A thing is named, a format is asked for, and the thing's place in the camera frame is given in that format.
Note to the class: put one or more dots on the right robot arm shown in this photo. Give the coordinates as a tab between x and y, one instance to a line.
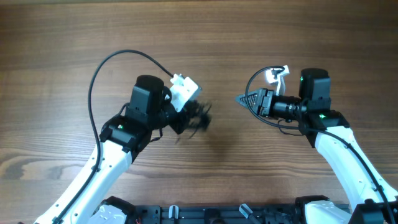
371	198

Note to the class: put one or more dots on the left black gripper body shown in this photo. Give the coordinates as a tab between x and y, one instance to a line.
179	119

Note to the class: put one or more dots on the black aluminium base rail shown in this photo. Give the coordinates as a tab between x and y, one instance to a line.
145	214

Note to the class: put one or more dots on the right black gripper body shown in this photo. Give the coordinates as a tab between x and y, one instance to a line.
268	94

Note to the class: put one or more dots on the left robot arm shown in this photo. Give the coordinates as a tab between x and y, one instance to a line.
152	106

